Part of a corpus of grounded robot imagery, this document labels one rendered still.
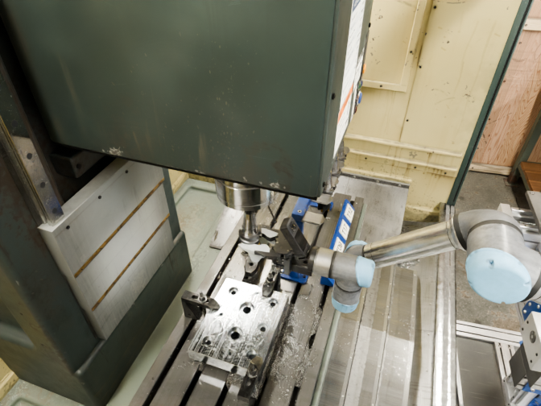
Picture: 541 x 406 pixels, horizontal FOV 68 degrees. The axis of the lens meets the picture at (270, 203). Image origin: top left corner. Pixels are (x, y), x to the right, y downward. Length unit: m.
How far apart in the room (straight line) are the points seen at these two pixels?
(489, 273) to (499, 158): 3.08
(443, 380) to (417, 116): 1.07
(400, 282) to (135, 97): 1.39
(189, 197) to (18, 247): 1.45
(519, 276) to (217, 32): 0.73
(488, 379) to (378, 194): 1.02
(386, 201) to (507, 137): 1.98
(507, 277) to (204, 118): 0.68
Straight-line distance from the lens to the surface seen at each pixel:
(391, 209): 2.07
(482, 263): 0.95
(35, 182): 1.06
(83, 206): 1.18
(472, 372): 2.34
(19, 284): 1.18
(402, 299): 1.80
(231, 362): 1.27
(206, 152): 0.83
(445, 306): 1.73
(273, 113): 0.72
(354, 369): 1.56
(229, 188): 0.92
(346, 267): 1.06
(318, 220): 1.32
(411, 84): 1.88
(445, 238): 1.11
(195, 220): 2.28
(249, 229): 1.07
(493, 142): 3.90
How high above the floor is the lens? 2.10
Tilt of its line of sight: 40 degrees down
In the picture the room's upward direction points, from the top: straight up
